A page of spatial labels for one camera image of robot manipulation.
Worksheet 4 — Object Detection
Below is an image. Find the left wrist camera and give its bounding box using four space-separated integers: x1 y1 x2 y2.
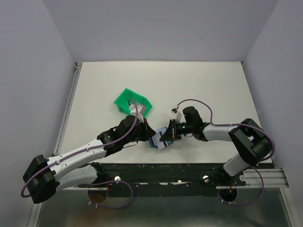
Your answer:
129 104 146 122

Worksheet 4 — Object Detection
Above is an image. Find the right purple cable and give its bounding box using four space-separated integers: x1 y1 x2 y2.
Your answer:
170 98 276 206

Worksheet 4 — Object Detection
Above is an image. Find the purple cable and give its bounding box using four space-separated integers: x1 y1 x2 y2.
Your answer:
170 98 276 206
21 98 145 209

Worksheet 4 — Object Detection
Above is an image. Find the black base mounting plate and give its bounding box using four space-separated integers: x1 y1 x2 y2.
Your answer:
79 163 246 198

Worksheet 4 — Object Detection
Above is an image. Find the right aluminium rail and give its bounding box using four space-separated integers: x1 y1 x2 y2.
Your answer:
216 168 290 190

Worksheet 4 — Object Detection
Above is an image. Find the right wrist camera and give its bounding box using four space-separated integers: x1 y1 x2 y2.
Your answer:
171 107 182 122

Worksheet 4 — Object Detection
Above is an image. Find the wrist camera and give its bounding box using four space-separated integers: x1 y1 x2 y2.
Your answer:
171 107 182 122
129 104 146 122

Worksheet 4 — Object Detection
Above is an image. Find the green plastic bin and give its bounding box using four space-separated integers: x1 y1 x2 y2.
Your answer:
114 88 152 117

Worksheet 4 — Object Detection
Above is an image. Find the blue card holder wallet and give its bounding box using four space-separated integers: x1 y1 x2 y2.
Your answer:
149 127 173 150

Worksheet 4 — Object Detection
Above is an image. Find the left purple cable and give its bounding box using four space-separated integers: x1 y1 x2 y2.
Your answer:
21 98 145 209

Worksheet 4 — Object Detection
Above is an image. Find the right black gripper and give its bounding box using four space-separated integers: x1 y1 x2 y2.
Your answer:
160 118 194 141

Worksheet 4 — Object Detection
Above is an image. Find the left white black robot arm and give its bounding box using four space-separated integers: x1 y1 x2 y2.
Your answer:
21 115 156 204

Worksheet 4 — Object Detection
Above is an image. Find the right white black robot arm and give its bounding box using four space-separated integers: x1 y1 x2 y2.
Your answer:
160 106 273 185

